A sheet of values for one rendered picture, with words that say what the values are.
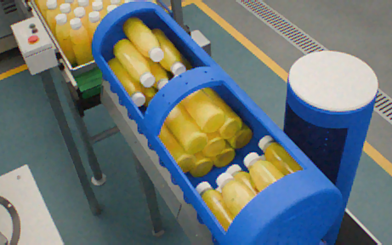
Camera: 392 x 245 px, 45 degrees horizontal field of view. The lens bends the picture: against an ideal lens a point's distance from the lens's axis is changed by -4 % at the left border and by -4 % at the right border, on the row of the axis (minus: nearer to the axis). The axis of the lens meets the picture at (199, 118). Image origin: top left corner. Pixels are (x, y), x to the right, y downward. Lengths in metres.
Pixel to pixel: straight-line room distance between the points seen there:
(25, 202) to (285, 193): 0.67
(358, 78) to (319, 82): 0.13
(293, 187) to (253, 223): 0.11
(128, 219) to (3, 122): 1.12
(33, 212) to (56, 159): 1.56
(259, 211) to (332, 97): 0.60
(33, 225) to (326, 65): 0.99
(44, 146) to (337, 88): 1.88
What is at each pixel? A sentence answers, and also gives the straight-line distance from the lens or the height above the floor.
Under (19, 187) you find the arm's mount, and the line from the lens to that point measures 1.35.
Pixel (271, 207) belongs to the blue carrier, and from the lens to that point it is 0.98.
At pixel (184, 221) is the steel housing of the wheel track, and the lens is 1.39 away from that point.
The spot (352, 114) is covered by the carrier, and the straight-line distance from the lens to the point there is 1.47.
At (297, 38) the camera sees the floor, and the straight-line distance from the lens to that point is 3.45.
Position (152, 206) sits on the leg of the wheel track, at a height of 0.25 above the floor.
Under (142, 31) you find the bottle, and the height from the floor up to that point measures 1.18.
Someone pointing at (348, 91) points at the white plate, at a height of 1.04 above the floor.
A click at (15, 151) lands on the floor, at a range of 2.96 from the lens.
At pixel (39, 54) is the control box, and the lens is 1.71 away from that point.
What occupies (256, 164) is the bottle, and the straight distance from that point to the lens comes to 1.14.
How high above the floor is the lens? 2.03
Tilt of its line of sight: 45 degrees down
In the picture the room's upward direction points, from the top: 5 degrees counter-clockwise
